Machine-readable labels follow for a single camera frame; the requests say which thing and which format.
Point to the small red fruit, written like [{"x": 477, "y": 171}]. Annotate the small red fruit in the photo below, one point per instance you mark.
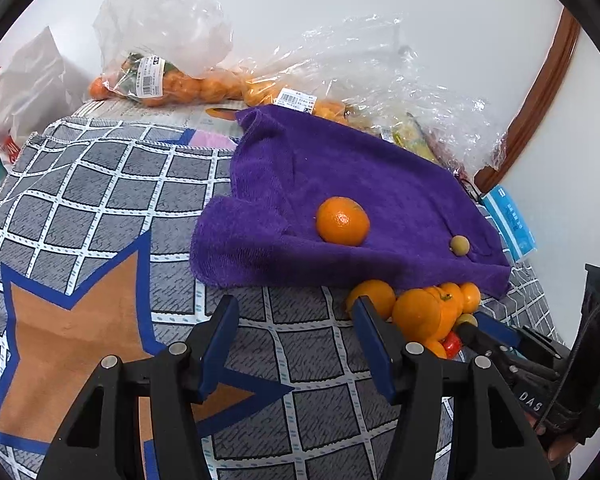
[{"x": 451, "y": 342}]

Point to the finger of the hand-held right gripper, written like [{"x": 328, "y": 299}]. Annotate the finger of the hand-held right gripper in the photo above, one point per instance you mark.
[
  {"x": 482, "y": 342},
  {"x": 497, "y": 330}
]

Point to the white printed shopping bag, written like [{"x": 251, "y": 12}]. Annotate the white printed shopping bag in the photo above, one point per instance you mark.
[{"x": 25, "y": 95}]

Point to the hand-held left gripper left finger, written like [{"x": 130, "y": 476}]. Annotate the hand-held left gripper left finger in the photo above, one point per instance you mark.
[{"x": 220, "y": 345}]

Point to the large orange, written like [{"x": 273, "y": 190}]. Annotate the large orange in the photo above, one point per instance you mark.
[{"x": 420, "y": 312}]

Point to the clear bag of yellow fruit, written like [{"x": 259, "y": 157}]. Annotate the clear bag of yellow fruit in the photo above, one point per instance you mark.
[{"x": 430, "y": 120}]

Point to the clear plastic bag of oranges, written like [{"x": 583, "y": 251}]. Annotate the clear plastic bag of oranges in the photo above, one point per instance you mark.
[{"x": 320, "y": 70}]

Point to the purple towel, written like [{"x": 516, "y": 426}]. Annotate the purple towel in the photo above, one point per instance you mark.
[{"x": 380, "y": 170}]

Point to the pink cloth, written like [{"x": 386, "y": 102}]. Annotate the pink cloth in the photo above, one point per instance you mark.
[{"x": 212, "y": 140}]

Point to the printed newspaper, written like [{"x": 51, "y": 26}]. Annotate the printed newspaper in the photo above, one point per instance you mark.
[{"x": 180, "y": 112}]

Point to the labelled plastic bag of oranges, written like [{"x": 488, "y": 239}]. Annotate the labelled plastic bag of oranges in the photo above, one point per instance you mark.
[{"x": 170, "y": 60}]

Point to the small yellow-green round fruit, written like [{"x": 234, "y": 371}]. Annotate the small yellow-green round fruit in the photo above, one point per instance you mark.
[
  {"x": 466, "y": 320},
  {"x": 459, "y": 245}
]

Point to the brown wooden door frame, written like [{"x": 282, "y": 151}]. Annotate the brown wooden door frame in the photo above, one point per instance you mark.
[{"x": 545, "y": 100}]

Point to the person's right hand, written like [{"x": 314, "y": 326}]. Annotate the person's right hand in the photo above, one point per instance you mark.
[{"x": 556, "y": 450}]

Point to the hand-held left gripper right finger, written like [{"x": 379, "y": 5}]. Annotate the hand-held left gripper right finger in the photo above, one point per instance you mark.
[{"x": 375, "y": 345}]

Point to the grey checked star blanket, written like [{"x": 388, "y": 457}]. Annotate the grey checked star blanket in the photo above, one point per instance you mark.
[{"x": 105, "y": 185}]

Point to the blue tissue packet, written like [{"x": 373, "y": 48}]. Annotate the blue tissue packet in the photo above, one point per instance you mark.
[{"x": 510, "y": 222}]

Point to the orange with green stem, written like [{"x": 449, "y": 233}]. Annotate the orange with green stem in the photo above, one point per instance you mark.
[{"x": 450, "y": 305}]

